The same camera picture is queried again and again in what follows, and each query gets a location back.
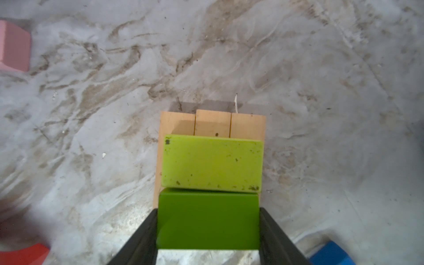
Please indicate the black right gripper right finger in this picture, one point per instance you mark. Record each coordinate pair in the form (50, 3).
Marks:
(275, 247)

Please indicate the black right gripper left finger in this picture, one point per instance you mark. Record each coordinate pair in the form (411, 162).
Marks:
(141, 248)

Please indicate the dark green rectangular block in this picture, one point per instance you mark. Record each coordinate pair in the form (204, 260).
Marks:
(206, 220)

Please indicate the lime green rectangular block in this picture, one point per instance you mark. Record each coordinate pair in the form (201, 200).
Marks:
(213, 164)

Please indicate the red arch block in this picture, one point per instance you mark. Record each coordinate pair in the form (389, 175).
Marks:
(34, 255)

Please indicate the natural wood block marked 58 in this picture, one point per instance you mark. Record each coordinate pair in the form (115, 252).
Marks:
(248, 127)

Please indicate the natural wood block marked 31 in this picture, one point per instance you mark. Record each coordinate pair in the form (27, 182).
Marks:
(170, 123)

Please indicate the pink rectangular block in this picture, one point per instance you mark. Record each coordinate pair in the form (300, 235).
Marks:
(15, 48)

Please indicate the blue cube block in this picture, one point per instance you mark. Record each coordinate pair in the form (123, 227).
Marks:
(331, 254)

